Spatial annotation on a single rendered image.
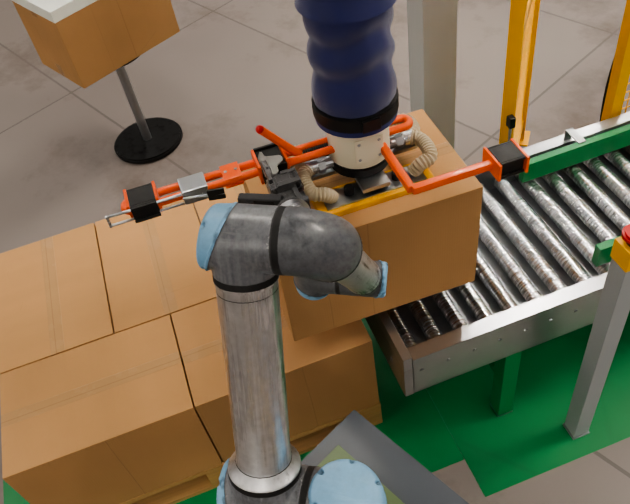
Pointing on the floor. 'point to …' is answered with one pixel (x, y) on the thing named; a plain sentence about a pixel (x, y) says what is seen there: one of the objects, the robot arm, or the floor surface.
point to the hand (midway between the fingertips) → (261, 166)
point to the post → (606, 333)
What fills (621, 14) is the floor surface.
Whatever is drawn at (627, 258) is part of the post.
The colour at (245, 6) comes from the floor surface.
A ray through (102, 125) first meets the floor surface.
